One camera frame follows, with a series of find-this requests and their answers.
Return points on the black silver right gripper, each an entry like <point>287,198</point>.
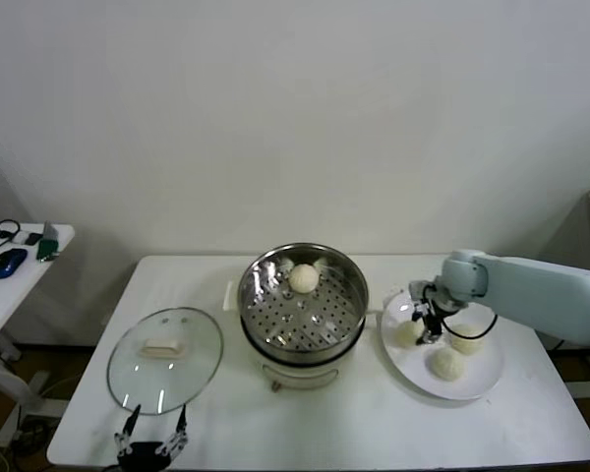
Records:
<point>445,300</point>

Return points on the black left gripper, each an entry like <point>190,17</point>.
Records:
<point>145,457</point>

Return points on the white steamed baozi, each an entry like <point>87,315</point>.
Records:
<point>469,341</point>
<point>303,278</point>
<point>405,336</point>
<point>445,365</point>

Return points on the round glass pot lid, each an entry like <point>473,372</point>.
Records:
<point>164,361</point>

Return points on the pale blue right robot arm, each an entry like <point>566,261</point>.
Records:
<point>546,290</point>

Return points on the stainless steel steamer basket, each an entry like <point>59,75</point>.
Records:
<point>334,314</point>

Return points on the white round plate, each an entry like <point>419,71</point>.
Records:
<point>472,381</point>

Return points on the cream electric cooker base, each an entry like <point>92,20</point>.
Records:
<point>300,376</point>

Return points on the white side table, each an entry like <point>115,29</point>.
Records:
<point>10,305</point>

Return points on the green grey handheld device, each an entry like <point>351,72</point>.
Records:
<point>48,248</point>

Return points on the blue computer mouse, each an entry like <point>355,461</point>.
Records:
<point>8,263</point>

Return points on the small black box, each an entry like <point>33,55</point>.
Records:
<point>32,240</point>

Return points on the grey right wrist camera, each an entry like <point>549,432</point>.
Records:
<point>417,287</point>

